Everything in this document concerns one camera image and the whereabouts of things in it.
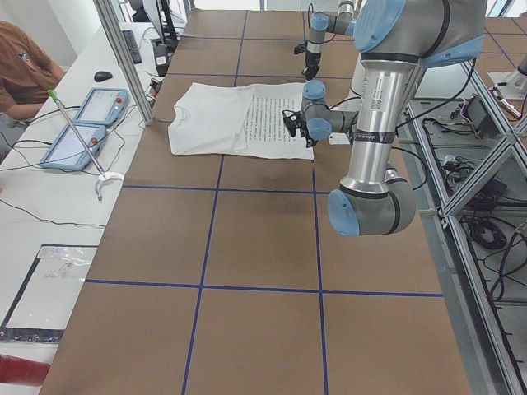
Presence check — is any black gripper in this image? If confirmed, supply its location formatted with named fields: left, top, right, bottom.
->
left=301, top=52, right=320, bottom=81
left=282, top=109, right=317, bottom=147

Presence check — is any white long-sleeve printed shirt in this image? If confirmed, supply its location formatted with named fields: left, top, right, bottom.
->
left=168, top=82, right=314, bottom=160

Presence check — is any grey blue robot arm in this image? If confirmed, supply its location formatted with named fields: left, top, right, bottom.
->
left=294, top=1, right=407, bottom=81
left=283, top=0, right=486, bottom=236

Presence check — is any black keyboard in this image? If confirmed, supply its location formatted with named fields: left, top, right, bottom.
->
left=122, top=30, right=142, bottom=64

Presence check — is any upper blue teach pendant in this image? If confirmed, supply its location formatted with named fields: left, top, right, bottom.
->
left=73, top=87, right=128, bottom=127

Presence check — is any blue teach pendant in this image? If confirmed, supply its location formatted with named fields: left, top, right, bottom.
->
left=40, top=124, right=106, bottom=171
left=73, top=87, right=128, bottom=127

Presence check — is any metal reacher grabber stick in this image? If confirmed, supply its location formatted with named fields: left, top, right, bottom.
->
left=47, top=90, right=124, bottom=202

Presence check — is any black computer mouse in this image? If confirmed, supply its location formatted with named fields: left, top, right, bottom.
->
left=93, top=71, right=113, bottom=82

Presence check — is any lower blue teach pendant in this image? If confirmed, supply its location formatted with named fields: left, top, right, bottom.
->
left=40, top=124, right=106, bottom=171

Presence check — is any person in orange shirt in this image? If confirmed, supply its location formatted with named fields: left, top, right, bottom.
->
left=1, top=21, right=66, bottom=121

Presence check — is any clear plastic bag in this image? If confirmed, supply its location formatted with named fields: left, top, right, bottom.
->
left=1, top=244, right=97, bottom=344

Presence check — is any red cylinder object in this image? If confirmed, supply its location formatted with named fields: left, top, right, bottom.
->
left=1, top=354, right=50, bottom=387

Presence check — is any aluminium truss frame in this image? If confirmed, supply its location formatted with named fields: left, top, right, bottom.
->
left=401, top=53, right=526, bottom=394

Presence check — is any aluminium frame post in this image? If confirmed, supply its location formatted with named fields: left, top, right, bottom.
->
left=93, top=0, right=153, bottom=126

